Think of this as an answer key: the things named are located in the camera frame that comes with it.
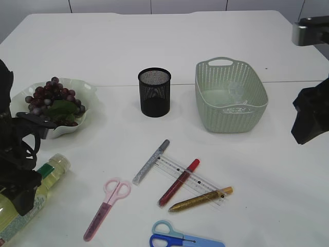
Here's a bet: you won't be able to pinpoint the red glitter pen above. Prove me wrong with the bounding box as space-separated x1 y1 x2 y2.
158 159 200 207

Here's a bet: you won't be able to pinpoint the yellow oil bottle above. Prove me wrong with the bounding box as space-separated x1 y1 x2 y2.
1 153 70 246

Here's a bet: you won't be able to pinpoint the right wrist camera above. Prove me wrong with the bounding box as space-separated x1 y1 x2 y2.
292 15 328 46

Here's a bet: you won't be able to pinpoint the clear plastic ruler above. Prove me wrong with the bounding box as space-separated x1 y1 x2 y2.
155 155 228 205

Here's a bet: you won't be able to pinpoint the purple artificial grape bunch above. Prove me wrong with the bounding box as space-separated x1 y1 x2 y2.
25 77 86 127

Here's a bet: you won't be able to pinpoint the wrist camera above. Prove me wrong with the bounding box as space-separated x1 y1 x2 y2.
292 15 328 46
13 112 57 139

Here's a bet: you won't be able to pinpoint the green wavy glass plate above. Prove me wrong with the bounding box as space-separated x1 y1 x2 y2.
10 77 97 139

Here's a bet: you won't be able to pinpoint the silver glitter pen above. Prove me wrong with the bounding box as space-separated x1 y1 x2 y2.
132 139 170 186

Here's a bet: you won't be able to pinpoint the green plastic basket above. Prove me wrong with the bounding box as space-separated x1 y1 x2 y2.
195 57 268 133

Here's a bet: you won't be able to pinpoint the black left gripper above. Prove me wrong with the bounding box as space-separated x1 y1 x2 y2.
1 61 41 216

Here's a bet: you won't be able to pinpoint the pink scissors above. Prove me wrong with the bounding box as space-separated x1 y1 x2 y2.
83 178 131 242

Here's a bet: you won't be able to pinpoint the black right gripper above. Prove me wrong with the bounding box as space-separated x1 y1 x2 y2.
291 79 328 145

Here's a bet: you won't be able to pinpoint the black mesh pen holder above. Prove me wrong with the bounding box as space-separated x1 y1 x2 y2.
138 67 171 118

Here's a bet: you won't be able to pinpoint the gold glitter pen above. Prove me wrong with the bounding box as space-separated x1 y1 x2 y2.
168 186 233 213

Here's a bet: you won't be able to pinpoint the blue scissors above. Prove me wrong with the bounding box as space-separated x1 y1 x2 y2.
149 220 225 247

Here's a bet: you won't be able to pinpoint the clear plastic sheet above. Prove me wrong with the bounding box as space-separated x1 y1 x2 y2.
222 81 253 114

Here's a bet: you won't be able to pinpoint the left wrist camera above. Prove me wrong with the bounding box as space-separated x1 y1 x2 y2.
13 112 57 139

